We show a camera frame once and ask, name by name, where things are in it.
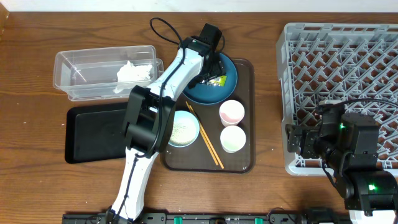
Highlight light blue bowl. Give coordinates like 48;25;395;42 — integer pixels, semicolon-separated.
167;110;200;148

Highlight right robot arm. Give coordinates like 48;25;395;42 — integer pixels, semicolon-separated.
285;108;397;217

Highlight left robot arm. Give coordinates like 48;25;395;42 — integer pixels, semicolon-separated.
104;36;225;223

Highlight lower wooden chopstick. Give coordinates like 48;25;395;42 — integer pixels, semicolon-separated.
185;101;219;166

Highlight wooden chopstick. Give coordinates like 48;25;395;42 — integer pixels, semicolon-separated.
185;101;219;166
187;105;225;170

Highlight green plastic cup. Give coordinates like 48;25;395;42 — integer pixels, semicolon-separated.
220;126;246;153

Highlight black tray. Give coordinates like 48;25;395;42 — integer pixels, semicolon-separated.
65;102;144;164

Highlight pink plastic cup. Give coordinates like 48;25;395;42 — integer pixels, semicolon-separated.
219;100;245;127

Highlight yellow green snack wrapper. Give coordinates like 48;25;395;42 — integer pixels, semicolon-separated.
206;75;227;86

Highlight upper wooden chopstick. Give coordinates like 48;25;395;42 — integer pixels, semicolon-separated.
187;105;225;170

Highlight dark blue plate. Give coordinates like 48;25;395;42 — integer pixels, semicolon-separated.
183;54;238;105

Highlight white napkin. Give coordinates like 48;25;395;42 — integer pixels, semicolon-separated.
113;61;152;93

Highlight clear plastic bin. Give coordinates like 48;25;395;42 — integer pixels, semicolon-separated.
53;45;164;101

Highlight brown serving tray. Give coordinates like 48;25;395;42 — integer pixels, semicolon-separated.
160;59;256;174

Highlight grey dishwasher rack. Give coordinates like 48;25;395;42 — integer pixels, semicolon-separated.
276;23;397;174

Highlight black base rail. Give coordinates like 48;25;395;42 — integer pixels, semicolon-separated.
61;212;352;224

